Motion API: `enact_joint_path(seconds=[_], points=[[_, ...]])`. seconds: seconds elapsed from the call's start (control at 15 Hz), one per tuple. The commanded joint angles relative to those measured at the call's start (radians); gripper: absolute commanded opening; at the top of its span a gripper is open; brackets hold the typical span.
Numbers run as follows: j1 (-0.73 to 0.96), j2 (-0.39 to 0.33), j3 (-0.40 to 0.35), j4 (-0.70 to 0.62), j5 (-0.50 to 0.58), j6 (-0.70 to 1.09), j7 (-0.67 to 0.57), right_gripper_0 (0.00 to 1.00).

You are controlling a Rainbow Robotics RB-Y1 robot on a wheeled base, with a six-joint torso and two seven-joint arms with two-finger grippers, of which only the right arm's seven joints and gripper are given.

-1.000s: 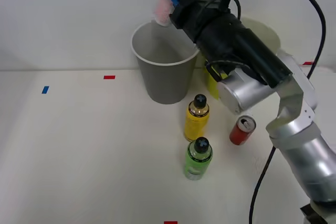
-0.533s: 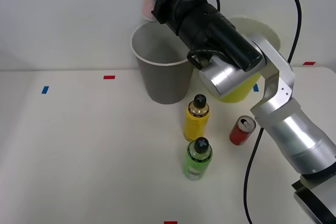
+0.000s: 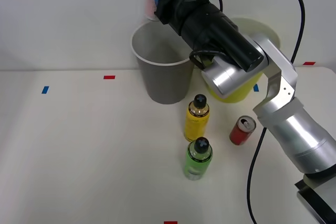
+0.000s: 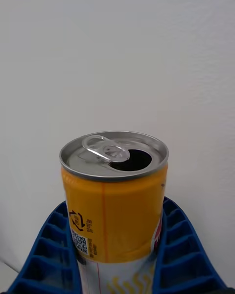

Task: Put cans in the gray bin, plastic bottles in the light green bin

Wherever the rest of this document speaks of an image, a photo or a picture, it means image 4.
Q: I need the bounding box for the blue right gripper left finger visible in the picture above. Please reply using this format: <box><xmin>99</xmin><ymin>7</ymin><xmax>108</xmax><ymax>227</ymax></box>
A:
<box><xmin>6</xmin><ymin>200</ymin><xmax>83</xmax><ymax>294</ymax></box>

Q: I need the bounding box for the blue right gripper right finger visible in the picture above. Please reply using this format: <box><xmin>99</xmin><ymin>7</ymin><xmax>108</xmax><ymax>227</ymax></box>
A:
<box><xmin>152</xmin><ymin>196</ymin><xmax>228</xmax><ymax>294</ymax></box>

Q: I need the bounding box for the orange and white can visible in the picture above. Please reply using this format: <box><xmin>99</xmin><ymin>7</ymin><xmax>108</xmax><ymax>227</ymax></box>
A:
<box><xmin>59</xmin><ymin>130</ymin><xmax>170</xmax><ymax>294</ymax></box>

